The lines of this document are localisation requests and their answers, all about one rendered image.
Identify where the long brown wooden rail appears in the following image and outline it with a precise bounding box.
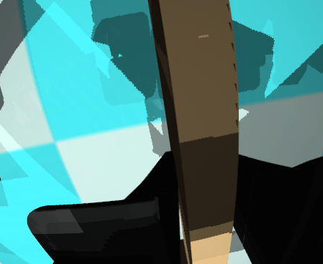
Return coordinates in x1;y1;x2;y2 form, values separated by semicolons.
147;0;240;264

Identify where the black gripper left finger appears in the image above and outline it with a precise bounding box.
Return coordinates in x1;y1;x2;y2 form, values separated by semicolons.
27;150;182;264

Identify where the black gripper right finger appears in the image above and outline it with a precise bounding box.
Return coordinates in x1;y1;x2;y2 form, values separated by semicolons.
232;155;323;264

